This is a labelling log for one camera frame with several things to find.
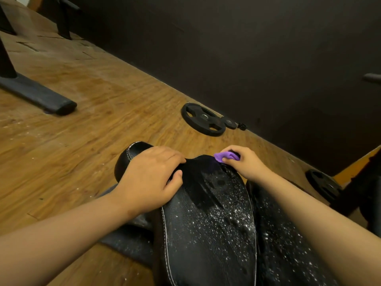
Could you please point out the person's left hand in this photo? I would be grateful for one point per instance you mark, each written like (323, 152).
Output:
(145, 178)

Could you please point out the person's right hand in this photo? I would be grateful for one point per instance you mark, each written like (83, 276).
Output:
(248, 165)

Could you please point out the person's right thumb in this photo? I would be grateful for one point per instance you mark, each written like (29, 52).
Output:
(229, 162)

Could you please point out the person's left thumb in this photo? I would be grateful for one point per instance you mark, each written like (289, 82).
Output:
(175, 184)

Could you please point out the purple cleaning cloth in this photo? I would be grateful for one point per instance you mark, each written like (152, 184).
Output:
(223, 156)

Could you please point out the black stitched bench pad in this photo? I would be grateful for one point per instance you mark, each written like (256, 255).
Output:
(208, 223)

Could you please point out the person's left forearm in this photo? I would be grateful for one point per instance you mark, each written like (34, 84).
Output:
(59, 238)

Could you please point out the person's right forearm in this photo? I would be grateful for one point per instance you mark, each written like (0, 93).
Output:
(321, 229)

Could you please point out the black barbell collar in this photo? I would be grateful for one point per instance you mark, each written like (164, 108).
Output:
(242, 126)

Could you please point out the small black weight plate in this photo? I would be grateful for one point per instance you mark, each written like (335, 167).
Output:
(229, 122)

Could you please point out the large black weight plate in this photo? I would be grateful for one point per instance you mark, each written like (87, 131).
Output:
(203, 119)

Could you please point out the black rubber weight plate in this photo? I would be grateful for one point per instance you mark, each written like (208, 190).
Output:
(323, 184)

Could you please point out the black wet bench pad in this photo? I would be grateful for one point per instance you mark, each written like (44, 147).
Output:
(282, 244)

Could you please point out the black gym machine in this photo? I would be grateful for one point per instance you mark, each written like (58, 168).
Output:
(363, 193)

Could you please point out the black metal bar end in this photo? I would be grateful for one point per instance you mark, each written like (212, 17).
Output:
(372, 77)

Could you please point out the black bench base frame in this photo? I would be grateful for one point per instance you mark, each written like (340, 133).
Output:
(131, 238)

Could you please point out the black rack foot frame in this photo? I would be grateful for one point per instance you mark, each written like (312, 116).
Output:
(32, 92)

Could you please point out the black upright rack post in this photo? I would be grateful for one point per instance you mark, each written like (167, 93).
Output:
(64, 17)

